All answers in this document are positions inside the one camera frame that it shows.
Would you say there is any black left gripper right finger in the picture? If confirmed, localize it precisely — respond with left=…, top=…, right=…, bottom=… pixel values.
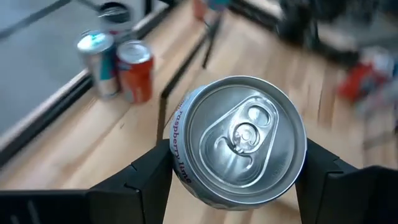
left=294, top=138, right=398, bottom=224

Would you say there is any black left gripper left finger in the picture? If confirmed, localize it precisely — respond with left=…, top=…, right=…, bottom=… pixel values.
left=0, top=138, right=174, bottom=224

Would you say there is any white red raspberry lime can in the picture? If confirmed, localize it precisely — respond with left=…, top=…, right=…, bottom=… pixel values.
left=169, top=75, right=308, bottom=212

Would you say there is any silver palm print tall can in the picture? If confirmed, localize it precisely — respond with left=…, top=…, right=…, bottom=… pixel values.
left=98, top=1, right=139, bottom=43

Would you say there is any black frame wooden shelf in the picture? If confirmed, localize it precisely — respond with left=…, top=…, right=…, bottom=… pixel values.
left=156, top=12, right=224, bottom=146

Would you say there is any black aluminium table frame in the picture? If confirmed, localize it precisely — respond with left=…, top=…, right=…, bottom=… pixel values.
left=0, top=0, right=187, bottom=166

